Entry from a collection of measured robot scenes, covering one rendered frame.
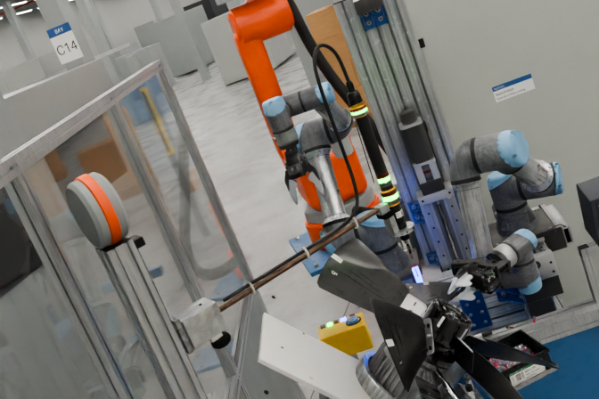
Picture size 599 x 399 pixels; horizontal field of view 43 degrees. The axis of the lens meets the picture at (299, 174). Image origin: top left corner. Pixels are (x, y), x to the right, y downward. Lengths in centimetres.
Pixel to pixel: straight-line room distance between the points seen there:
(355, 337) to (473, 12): 188
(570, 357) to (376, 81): 118
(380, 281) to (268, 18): 405
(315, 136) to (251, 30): 308
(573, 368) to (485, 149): 84
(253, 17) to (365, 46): 314
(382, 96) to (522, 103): 123
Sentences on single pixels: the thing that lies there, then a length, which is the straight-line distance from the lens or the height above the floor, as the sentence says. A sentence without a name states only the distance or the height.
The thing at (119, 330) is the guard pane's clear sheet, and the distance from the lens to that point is 190.
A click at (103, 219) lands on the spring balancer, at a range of 158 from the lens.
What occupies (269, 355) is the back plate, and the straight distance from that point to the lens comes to 195.
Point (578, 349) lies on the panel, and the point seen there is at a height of 71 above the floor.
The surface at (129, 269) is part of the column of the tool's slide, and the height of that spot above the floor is 174.
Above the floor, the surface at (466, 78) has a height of 141.
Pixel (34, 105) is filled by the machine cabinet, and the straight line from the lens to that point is 579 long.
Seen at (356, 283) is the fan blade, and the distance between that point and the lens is 207.
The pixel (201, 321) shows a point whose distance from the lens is 174.
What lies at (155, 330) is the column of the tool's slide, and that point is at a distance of 169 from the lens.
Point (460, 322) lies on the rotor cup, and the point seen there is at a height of 122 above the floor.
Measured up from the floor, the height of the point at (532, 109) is 114.
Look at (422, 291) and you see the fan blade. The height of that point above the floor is 118.
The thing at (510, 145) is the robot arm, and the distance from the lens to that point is 238.
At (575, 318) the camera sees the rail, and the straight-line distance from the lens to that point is 269.
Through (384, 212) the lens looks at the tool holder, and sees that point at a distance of 201.
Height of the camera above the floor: 219
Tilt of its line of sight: 14 degrees down
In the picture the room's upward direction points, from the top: 21 degrees counter-clockwise
